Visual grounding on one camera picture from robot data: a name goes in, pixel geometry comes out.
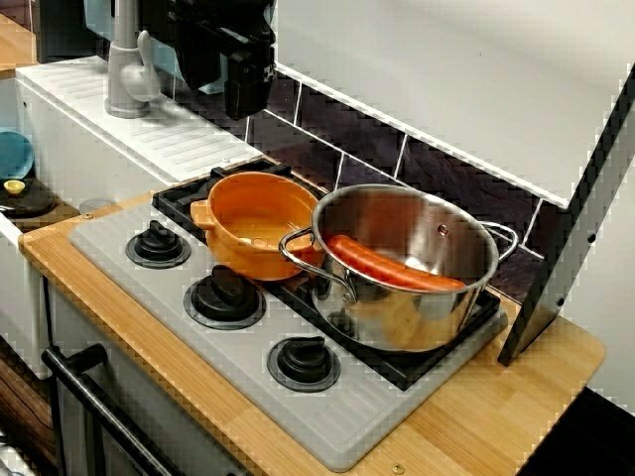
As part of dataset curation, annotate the grey stove top panel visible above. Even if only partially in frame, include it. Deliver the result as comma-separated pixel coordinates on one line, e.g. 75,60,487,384
67,200,510,472

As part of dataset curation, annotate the black lid yellow knob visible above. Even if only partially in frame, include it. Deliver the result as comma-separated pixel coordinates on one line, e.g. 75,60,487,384
0,180,60,219

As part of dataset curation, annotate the stainless steel pot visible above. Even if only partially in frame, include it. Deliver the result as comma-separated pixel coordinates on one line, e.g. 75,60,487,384
278,183,520,354

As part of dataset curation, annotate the black oven door handle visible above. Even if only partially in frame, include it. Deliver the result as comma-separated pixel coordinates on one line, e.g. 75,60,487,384
42,343,185,476

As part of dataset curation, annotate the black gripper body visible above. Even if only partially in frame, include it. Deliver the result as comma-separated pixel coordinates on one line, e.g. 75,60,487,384
167,0,277,65

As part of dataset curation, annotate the wooden countertop board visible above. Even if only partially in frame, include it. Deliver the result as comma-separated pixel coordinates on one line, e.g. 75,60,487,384
18,156,607,476

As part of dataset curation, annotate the white oven front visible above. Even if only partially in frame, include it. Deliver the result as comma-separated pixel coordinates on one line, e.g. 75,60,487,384
44,277,249,476

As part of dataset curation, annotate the black stove knob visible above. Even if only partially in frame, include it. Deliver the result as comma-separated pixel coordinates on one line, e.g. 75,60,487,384
266,335,342,396
124,220,192,270
183,264,268,331

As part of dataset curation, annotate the white sink unit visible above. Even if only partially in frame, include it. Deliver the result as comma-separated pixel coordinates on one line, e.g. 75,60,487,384
0,59,264,381

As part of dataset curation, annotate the blue plate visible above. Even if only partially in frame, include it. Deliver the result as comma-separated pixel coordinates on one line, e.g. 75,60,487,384
0,127,36,182

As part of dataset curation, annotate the orange plastic pot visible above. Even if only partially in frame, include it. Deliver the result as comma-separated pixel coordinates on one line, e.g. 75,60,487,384
190,172,328,283

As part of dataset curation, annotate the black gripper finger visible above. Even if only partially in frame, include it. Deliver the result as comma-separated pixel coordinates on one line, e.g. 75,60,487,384
177,48,223,92
223,47,276,121

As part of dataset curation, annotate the grey toy faucet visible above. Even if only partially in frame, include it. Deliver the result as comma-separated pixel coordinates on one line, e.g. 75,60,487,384
103,0,161,119

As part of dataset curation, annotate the dark tile backsplash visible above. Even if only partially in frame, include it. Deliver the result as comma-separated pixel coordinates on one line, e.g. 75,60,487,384
158,63,562,303

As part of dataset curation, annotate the red toy sausage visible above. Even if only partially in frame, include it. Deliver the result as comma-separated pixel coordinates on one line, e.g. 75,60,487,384
324,234,467,292

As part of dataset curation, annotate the black stove grate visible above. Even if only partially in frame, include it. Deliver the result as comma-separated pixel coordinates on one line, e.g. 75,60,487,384
151,166,501,393

